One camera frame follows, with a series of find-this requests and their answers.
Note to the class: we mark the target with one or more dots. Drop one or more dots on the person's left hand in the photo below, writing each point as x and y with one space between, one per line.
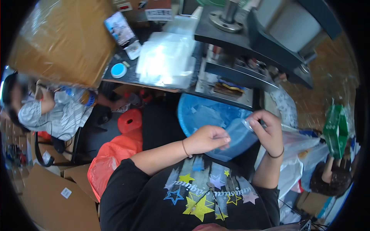
206 140

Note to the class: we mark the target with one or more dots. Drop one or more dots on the pile of clear plastic bags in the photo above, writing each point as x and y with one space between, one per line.
167 57

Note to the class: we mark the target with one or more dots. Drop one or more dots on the blue round tape dispenser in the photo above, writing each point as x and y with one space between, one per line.
118 70

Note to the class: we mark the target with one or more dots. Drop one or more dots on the large wrapped cardboard carton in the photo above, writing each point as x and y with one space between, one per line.
63 40

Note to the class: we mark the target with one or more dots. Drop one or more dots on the white plastic bags heap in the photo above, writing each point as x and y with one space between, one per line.
297 161

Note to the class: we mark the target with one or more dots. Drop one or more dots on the small white card packet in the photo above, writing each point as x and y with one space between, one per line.
133 49

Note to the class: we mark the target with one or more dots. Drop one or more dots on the black chair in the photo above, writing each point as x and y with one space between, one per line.
55 150

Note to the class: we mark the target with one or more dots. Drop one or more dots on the red plastic stool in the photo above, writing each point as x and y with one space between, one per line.
130 120

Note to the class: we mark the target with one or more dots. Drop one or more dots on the green printed box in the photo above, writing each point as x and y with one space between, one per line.
336 131

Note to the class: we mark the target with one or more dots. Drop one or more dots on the black sealing press machine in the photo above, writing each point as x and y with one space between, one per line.
260 49

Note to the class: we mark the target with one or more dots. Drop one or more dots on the blue plastic basin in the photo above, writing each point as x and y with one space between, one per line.
202 115

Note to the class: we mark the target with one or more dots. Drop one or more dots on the flat cardboard sheets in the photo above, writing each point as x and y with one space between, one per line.
57 199

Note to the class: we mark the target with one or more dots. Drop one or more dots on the person's body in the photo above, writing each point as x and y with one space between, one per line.
188 196

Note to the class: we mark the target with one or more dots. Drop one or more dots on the person's right hand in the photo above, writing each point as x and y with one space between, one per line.
268 130

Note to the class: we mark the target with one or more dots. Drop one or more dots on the clear water bottle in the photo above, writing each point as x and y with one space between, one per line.
78 95

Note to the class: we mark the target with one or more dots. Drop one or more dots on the red plastic bag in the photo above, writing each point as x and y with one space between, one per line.
111 161

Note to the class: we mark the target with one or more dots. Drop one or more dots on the clear plastic bag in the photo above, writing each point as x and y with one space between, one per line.
239 135

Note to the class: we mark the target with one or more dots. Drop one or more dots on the phone with lit screen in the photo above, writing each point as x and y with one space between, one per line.
119 28

